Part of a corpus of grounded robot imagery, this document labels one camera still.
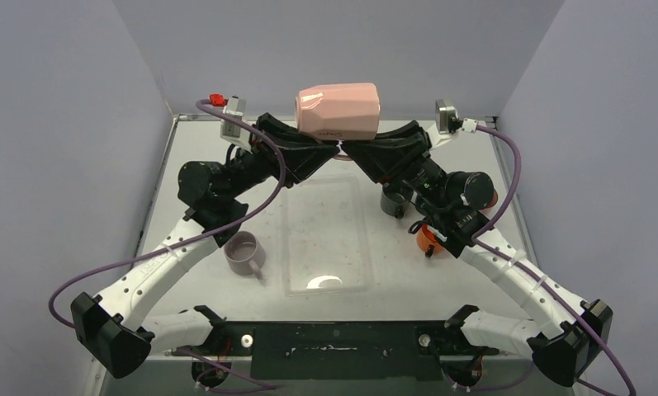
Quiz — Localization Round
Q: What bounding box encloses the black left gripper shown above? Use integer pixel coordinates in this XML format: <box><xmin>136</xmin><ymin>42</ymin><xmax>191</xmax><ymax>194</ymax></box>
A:
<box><xmin>224</xmin><ymin>115</ymin><xmax>340</xmax><ymax>200</ymax></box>

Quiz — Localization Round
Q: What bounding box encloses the dark grey mug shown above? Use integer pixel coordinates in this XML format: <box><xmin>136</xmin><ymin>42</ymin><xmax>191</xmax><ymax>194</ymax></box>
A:
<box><xmin>380</xmin><ymin>185</ymin><xmax>414</xmax><ymax>219</ymax></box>

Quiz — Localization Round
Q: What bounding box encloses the light pink faceted mug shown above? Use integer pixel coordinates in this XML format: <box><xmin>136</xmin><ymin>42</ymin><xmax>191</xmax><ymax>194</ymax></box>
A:
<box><xmin>295</xmin><ymin>82</ymin><xmax>381</xmax><ymax>141</ymax></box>

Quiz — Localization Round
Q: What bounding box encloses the orange mug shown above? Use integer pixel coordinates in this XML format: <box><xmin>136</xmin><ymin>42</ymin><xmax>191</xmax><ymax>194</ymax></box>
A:
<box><xmin>416</xmin><ymin>224</ymin><xmax>445</xmax><ymax>258</ymax></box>

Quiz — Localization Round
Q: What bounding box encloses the lilac ribbed mug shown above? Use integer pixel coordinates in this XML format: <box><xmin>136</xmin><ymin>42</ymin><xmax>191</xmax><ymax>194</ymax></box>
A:
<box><xmin>223</xmin><ymin>231</ymin><xmax>266</xmax><ymax>282</ymax></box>

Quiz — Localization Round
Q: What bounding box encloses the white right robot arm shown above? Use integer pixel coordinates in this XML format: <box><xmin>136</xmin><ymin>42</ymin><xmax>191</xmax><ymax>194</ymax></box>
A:
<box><xmin>341</xmin><ymin>122</ymin><xmax>613</xmax><ymax>387</ymax></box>

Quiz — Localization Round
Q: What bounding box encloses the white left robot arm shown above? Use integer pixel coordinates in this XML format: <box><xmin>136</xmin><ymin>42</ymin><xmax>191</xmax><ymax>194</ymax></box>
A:
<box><xmin>70</xmin><ymin>114</ymin><xmax>339</xmax><ymax>379</ymax></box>

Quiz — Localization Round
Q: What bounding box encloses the clear plastic tray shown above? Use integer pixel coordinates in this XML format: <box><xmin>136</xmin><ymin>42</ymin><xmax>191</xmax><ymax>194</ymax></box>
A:
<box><xmin>279</xmin><ymin>174</ymin><xmax>373</xmax><ymax>296</ymax></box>

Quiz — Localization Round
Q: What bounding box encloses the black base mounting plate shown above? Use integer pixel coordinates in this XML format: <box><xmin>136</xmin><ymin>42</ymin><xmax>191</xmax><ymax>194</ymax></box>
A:
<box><xmin>191</xmin><ymin>320</ymin><xmax>499</xmax><ymax>380</ymax></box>

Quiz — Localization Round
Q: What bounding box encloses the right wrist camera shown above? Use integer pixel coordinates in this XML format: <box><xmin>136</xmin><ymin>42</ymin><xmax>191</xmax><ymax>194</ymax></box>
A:
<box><xmin>426</xmin><ymin>99</ymin><xmax>479</xmax><ymax>150</ymax></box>

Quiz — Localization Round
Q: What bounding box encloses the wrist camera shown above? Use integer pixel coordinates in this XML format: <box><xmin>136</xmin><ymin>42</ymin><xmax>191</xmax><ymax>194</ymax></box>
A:
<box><xmin>426</xmin><ymin>99</ymin><xmax>479</xmax><ymax>150</ymax></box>
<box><xmin>209</xmin><ymin>93</ymin><xmax>251</xmax><ymax>152</ymax></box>

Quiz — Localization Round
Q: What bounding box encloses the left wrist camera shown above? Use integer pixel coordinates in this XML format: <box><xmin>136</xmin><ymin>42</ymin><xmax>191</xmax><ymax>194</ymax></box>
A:
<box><xmin>209</xmin><ymin>93</ymin><xmax>251</xmax><ymax>152</ymax></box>

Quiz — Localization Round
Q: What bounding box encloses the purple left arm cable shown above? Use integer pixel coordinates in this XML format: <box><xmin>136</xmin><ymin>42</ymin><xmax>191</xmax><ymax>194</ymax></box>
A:
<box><xmin>48</xmin><ymin>99</ymin><xmax>287</xmax><ymax>329</ymax></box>

